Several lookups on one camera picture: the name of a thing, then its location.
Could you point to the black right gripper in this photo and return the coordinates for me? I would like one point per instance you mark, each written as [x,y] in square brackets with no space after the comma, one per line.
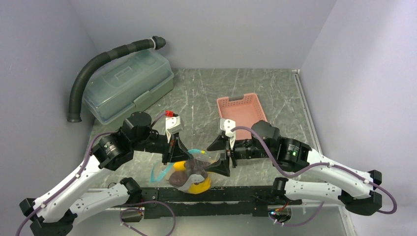
[222,167]

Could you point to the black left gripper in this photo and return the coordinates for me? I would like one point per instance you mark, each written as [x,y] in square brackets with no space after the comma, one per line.
[175,151]

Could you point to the dark red grape bunch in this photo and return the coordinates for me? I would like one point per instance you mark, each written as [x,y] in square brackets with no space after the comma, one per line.
[196,166]

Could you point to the clear zip top bag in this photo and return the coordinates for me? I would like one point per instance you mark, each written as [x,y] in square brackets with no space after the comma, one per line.
[188,176]

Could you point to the yellow mango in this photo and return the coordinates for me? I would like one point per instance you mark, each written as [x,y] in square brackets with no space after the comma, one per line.
[197,188]

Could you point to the pink plastic basket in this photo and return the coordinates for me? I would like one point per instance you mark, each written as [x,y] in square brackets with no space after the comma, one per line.
[245,110]

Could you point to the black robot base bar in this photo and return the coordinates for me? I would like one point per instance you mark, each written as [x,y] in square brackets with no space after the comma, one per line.
[227,200]

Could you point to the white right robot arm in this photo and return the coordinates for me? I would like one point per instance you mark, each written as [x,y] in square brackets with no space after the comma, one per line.
[305,173]

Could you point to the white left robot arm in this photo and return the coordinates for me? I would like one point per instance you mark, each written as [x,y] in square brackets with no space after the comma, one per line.
[56,212]

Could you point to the yellow fruit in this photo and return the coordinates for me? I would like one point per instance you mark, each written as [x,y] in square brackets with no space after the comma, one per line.
[179,166]

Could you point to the translucent green storage box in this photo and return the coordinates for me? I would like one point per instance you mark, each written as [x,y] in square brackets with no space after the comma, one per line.
[132,83]

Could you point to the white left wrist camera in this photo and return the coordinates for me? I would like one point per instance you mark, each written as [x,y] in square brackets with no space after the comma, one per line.
[173,124]

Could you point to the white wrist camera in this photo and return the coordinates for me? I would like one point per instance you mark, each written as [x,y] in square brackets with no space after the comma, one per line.
[173,124]
[226,126]

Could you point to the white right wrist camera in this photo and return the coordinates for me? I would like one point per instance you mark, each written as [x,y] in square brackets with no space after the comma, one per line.
[226,126]

